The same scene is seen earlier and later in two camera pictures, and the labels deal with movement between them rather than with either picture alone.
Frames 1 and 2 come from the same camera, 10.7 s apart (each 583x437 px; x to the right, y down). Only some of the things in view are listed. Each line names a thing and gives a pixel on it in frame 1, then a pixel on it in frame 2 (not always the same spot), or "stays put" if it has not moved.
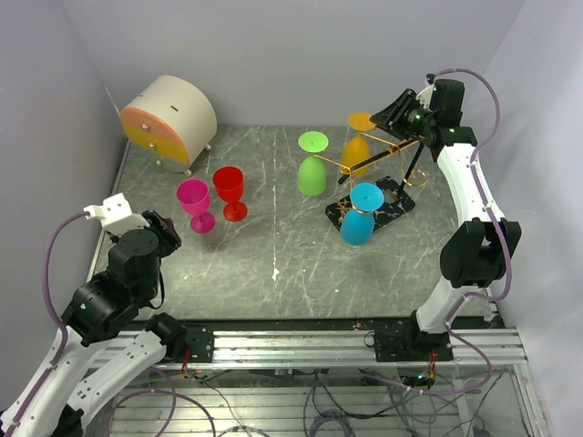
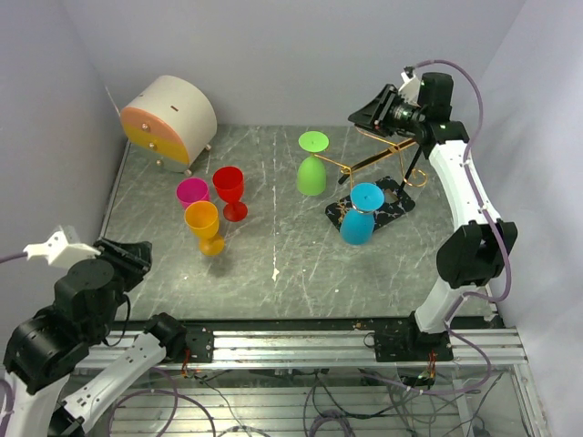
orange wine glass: x=357 y=149 to x=202 y=218
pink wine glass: x=194 y=197 stays put
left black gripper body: x=168 y=238 to x=129 y=268
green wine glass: x=311 y=175 stays put
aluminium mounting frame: x=320 y=378 stays put
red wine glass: x=229 y=181 stays put
